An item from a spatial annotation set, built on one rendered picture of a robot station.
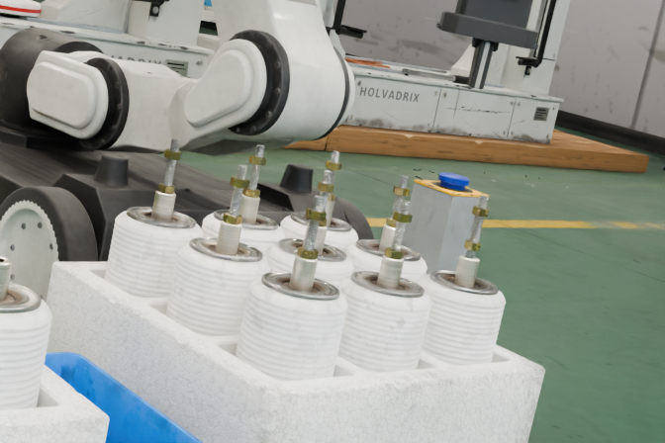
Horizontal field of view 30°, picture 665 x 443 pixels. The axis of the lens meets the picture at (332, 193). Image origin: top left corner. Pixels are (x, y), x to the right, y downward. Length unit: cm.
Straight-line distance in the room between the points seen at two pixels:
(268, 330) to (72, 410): 24
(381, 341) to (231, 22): 65
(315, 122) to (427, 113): 277
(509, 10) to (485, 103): 314
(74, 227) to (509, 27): 60
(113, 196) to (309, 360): 58
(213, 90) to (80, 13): 197
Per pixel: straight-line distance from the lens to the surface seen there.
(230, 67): 165
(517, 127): 488
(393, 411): 121
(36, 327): 96
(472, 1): 154
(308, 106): 166
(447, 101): 452
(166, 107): 183
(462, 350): 132
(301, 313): 114
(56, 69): 198
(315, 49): 169
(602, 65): 707
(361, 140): 412
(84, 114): 191
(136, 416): 120
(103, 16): 367
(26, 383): 98
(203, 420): 117
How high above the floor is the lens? 54
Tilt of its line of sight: 10 degrees down
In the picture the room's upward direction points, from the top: 12 degrees clockwise
